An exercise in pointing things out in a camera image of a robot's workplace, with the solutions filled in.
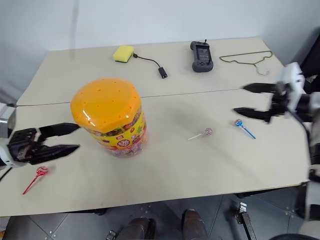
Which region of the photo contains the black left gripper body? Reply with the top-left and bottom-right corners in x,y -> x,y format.
7,127 -> 49,165

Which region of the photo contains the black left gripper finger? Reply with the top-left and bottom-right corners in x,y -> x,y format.
37,143 -> 81,164
37,122 -> 81,141

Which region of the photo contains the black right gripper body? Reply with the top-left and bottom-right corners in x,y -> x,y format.
268,81 -> 292,123

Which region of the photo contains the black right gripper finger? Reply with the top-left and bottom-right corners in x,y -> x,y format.
240,82 -> 277,95
233,106 -> 273,124

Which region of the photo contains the orange perforated jar lid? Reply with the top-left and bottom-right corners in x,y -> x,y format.
70,77 -> 143,135

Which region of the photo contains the clear plastic lollipop jar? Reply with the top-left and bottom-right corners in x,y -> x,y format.
91,109 -> 149,159

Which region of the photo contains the blue stick lollipop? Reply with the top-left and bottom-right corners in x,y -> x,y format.
233,118 -> 257,140

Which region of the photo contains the red stick lollipop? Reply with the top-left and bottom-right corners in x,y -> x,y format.
22,165 -> 50,196

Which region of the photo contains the white stick lollipop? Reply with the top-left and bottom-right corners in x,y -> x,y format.
187,127 -> 214,141

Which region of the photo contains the grey handheld controller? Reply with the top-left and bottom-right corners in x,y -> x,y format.
189,39 -> 214,74

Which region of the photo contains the yellow sponge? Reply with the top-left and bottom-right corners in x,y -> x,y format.
112,45 -> 135,64

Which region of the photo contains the black table leg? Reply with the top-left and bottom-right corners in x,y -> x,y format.
230,196 -> 254,240

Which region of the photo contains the dark brown rounded shape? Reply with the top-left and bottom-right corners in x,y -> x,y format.
180,209 -> 209,240
120,217 -> 156,240

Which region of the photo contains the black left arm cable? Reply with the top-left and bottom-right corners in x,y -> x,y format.
0,166 -> 14,181

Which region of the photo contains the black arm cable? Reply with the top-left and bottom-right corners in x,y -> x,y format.
0,166 -> 14,181
286,107 -> 316,166

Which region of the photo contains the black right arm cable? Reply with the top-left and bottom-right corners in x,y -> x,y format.
286,107 -> 316,166

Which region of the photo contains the olive wire clothes hanger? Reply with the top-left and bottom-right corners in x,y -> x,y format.
219,50 -> 274,76

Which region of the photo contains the black adapter cable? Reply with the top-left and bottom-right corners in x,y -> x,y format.
132,52 -> 169,80

